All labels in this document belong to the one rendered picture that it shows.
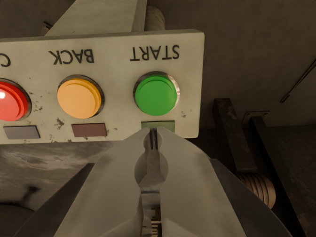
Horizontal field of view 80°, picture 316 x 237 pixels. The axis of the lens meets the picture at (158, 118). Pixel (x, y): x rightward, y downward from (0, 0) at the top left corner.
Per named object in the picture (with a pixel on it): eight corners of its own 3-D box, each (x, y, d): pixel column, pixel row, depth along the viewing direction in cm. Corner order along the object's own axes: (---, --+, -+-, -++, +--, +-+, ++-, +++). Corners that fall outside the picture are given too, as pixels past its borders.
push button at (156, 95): (176, 108, 20) (177, 116, 19) (138, 110, 20) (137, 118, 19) (176, 71, 18) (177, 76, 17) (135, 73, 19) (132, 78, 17)
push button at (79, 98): (106, 111, 21) (102, 119, 19) (69, 113, 21) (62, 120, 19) (99, 75, 19) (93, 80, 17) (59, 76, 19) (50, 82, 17)
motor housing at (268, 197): (230, 112, 107) (268, 215, 71) (191, 114, 108) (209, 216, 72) (236, 95, 98) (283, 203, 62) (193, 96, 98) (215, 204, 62)
